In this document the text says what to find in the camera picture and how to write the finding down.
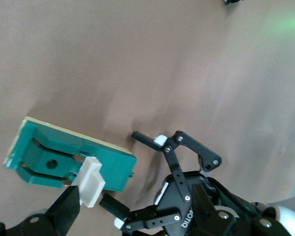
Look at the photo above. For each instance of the brown paper table cover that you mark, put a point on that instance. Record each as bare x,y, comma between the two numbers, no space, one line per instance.
137,73

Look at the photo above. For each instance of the green push button switch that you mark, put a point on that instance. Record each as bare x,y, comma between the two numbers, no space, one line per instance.
232,2

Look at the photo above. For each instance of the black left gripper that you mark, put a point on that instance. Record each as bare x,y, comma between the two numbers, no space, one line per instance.
173,201

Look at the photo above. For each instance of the green terminal block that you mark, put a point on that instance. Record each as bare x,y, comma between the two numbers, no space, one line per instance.
113,159

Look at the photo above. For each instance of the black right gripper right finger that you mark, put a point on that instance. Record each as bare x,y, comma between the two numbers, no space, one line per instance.
211,221

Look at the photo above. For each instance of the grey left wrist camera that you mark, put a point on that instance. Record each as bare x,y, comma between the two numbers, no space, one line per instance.
290,218

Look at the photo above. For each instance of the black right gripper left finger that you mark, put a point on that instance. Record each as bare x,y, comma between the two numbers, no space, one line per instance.
51,218

